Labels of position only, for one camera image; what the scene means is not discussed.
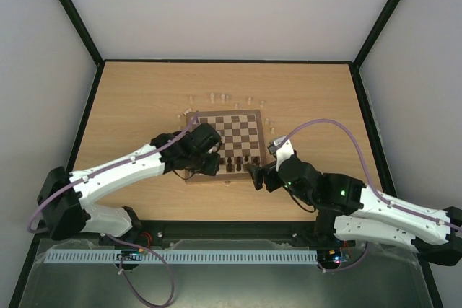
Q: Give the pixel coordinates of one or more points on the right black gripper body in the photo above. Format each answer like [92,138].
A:
[268,179]

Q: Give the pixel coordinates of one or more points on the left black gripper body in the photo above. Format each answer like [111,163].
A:
[204,167]

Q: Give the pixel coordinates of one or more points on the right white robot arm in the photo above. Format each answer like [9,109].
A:
[349,209]

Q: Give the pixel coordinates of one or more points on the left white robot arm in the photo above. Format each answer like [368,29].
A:
[67,201]

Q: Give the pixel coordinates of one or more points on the wooden chess board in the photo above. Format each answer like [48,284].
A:
[242,135]

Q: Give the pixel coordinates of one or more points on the white slotted cable duct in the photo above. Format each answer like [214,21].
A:
[184,257]

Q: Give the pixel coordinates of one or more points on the black metal frame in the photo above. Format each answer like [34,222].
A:
[61,104]

